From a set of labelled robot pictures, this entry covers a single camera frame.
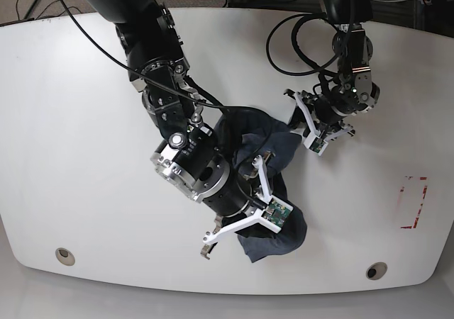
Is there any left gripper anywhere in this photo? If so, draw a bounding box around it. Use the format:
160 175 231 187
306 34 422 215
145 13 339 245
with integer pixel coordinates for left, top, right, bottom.
284 89 355 143

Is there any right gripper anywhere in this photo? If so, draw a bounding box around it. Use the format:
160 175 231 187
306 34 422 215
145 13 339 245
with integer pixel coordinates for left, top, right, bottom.
198 152 277 258

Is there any dark blue t-shirt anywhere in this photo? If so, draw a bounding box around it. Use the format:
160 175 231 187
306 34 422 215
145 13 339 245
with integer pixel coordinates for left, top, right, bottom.
214 110 307 263

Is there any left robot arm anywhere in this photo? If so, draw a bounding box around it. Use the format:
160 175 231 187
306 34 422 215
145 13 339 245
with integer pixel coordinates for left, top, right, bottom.
291 0 380 145

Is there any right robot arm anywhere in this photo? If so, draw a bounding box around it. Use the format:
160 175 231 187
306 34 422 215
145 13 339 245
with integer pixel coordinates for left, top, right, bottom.
86 0 279 255

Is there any red tape rectangle marking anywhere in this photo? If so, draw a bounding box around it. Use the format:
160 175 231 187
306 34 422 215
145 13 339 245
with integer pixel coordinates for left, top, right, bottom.
396 176 428 230

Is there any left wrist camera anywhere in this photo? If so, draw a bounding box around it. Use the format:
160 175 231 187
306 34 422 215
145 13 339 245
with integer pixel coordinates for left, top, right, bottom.
303 133 328 156

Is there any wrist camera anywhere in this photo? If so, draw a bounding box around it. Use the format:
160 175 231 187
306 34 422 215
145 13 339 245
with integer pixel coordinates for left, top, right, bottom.
303 133 328 156
262 197 293 229

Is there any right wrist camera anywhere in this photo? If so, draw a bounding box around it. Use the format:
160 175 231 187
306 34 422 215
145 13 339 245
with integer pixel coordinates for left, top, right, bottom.
262 197 293 229

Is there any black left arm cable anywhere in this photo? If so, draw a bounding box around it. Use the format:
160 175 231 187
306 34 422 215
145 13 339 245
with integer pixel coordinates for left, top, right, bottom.
265 0 355 79

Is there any right table cable grommet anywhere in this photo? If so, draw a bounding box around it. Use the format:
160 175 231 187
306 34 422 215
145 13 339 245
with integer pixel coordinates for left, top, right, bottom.
365 262 387 281

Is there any table cable grommet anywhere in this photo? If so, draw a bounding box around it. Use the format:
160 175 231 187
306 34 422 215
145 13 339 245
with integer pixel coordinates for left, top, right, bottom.
365 262 387 281
55 248 75 267

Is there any left table cable grommet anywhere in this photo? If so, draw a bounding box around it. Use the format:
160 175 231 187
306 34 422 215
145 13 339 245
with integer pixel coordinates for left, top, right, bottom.
55 248 75 267

